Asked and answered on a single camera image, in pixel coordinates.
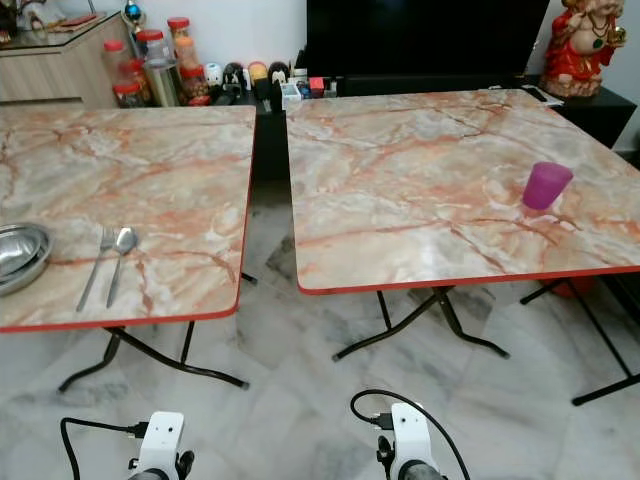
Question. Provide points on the red flat case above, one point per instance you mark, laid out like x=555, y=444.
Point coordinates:
x=78, y=20

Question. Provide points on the red-lidded orange snack jar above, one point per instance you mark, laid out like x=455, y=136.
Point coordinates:
x=180, y=40

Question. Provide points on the red-lidded clear jar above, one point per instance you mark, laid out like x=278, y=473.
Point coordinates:
x=151, y=45
x=114, y=60

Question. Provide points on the steel spoon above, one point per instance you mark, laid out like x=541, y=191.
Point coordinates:
x=125, y=240

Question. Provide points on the small white figurine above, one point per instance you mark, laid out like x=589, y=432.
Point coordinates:
x=213, y=76

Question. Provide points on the blue hanging ornament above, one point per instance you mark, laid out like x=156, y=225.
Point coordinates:
x=132, y=13

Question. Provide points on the steel canister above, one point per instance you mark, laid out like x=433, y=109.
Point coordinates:
x=163, y=85

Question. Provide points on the marble-pattern folding table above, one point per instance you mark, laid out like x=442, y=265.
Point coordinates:
x=420, y=190
x=140, y=180

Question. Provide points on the purple plastic cup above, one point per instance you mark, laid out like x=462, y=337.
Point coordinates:
x=547, y=186

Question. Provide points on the short red-lidded jar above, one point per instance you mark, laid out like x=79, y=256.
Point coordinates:
x=127, y=95

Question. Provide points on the white paper stack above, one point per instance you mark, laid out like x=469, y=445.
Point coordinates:
x=550, y=97

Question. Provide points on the black metal stand legs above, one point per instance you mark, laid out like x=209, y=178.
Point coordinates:
x=605, y=393

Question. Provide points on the red laughing figurine statue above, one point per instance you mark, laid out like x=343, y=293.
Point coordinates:
x=575, y=58

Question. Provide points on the small white box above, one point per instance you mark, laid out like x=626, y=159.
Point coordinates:
x=291, y=95

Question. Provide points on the black flat television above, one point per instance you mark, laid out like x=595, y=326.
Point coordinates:
x=425, y=38

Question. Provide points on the stainless steel bowl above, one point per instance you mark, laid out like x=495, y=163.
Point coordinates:
x=22, y=255

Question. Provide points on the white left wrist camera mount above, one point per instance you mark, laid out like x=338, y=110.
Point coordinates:
x=161, y=438

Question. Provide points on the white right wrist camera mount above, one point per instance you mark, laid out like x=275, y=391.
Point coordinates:
x=412, y=430

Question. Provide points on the red-lidded dark snack jar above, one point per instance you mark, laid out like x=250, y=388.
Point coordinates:
x=193, y=87

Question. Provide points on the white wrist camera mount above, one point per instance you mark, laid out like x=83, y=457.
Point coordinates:
x=412, y=430
x=161, y=438

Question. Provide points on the small yellow-capped figurine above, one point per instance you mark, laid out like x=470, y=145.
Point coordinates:
x=257, y=73

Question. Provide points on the steel fork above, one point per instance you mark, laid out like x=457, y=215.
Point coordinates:
x=95, y=272

